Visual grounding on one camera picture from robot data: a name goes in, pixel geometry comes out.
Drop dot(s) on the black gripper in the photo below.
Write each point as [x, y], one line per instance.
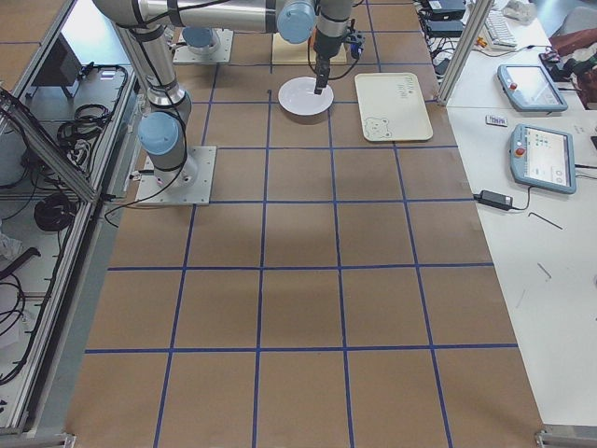
[324, 47]

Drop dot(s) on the grey teach pendant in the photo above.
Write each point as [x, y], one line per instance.
[529, 88]
[543, 158]

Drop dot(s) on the white keyboard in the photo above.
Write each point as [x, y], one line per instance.
[498, 33]

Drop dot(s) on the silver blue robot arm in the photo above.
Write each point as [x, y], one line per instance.
[201, 39]
[163, 132]

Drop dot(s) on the aluminium frame post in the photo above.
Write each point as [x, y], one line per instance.
[474, 23]

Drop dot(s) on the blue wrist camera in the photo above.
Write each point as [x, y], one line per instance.
[356, 42]

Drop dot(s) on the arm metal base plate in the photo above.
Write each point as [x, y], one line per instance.
[192, 186]
[184, 55]

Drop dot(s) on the bamboo cutting board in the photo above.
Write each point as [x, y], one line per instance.
[285, 53]

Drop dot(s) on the grey teach pendant near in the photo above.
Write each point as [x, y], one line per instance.
[543, 158]

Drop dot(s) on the black allen key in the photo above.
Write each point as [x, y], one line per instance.
[546, 220]

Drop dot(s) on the black box on shelf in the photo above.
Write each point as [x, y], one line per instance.
[60, 69]

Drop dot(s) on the white ribbed ceramic plate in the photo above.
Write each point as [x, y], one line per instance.
[297, 97]

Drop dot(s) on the cream bear plastic tray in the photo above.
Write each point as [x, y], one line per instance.
[392, 107]

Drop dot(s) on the grey teach pendant far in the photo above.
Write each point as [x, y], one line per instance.
[529, 88]

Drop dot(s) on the small purple white card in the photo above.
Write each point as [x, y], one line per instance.
[494, 120]

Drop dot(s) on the black power adapter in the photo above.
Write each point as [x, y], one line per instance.
[494, 200]

